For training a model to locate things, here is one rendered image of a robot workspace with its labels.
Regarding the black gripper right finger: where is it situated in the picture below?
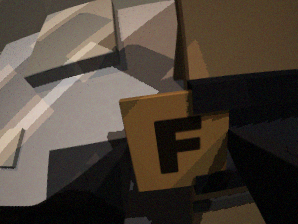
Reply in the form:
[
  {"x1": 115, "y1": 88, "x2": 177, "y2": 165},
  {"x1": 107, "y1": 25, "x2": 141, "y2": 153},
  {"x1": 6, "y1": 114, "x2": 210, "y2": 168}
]
[{"x1": 226, "y1": 128, "x2": 298, "y2": 224}]

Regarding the tan wooden board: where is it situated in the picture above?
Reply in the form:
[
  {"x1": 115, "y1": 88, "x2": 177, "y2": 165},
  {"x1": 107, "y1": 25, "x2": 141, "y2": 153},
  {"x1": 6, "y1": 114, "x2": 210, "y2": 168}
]
[{"x1": 173, "y1": 0, "x2": 298, "y2": 224}]

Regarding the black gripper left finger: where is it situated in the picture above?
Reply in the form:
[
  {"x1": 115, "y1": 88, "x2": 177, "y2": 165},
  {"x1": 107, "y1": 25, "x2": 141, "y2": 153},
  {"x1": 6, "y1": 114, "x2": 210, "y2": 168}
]
[{"x1": 0, "y1": 143, "x2": 132, "y2": 224}]

